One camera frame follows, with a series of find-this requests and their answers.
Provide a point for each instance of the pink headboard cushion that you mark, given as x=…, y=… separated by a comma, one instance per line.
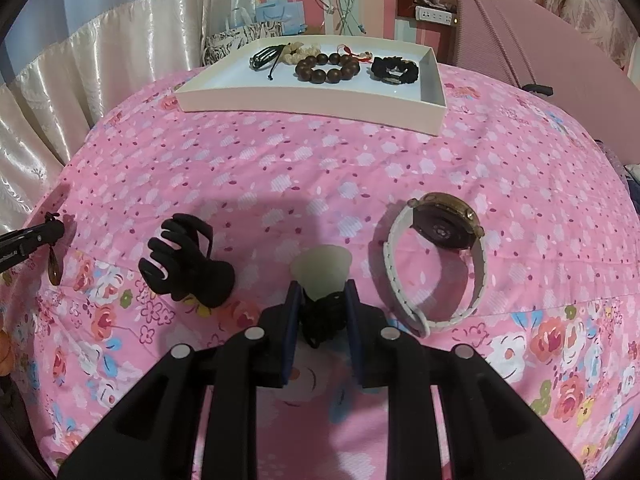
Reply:
x=519, y=43

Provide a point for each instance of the white strap wristwatch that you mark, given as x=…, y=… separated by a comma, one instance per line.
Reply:
x=448, y=223

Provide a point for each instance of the black hair claw clip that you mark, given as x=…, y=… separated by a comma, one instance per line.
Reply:
x=179, y=264

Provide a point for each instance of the cream satin curtain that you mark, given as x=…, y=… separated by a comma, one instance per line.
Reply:
x=66, y=63

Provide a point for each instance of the white power strip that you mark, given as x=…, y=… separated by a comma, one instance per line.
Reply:
x=435, y=16

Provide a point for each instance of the light blue paper bag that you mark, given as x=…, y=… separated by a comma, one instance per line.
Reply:
x=289, y=14

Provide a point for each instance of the pink floral bedsheet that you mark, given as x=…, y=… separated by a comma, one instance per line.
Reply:
x=559, y=319

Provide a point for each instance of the black white patterned tote bag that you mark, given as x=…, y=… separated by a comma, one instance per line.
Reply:
x=220, y=44

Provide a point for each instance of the white shallow tray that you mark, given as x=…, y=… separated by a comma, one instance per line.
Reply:
x=230, y=84

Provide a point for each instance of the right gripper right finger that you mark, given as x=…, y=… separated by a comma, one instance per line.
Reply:
x=449, y=408

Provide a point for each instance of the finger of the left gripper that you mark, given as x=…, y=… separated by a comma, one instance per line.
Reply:
x=17, y=246

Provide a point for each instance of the black scrunchie with charm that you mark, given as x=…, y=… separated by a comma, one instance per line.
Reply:
x=395, y=70

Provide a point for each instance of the beige fabric flower scrunchie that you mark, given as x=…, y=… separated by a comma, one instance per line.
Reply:
x=296, y=51

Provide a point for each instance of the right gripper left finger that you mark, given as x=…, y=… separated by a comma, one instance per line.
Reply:
x=151, y=432

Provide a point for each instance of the pale jade pendant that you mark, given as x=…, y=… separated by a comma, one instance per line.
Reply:
x=322, y=273

